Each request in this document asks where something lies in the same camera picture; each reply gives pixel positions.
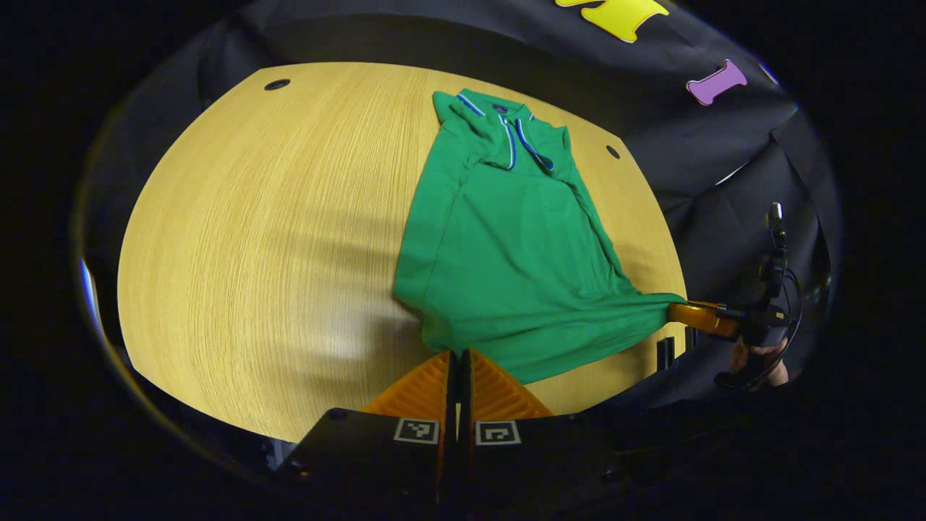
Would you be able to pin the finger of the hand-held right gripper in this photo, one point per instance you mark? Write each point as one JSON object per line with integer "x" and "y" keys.
{"x": 698, "y": 318}

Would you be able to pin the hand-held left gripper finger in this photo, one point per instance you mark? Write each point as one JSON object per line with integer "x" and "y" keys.
{"x": 451, "y": 394}
{"x": 465, "y": 394}

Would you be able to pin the green T-shirt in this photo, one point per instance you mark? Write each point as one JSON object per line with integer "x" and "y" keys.
{"x": 521, "y": 253}

